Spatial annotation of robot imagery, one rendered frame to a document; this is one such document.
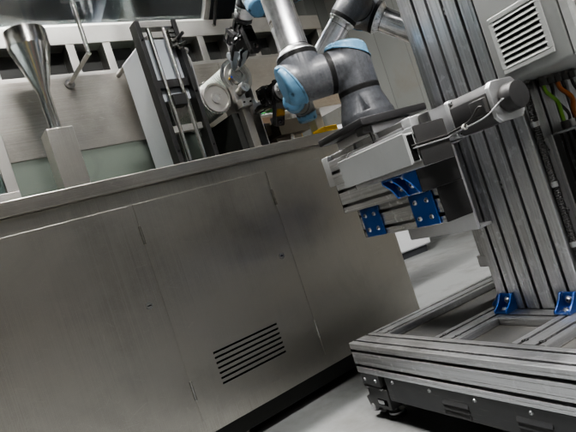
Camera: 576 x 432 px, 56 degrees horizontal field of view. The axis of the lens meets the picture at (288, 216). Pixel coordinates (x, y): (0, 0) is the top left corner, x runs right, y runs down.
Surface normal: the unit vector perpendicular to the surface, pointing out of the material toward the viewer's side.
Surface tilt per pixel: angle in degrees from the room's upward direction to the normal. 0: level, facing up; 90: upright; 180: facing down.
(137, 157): 90
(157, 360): 90
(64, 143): 90
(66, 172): 90
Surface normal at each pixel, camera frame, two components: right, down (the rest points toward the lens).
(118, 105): 0.56, -0.18
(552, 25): -0.85, 0.28
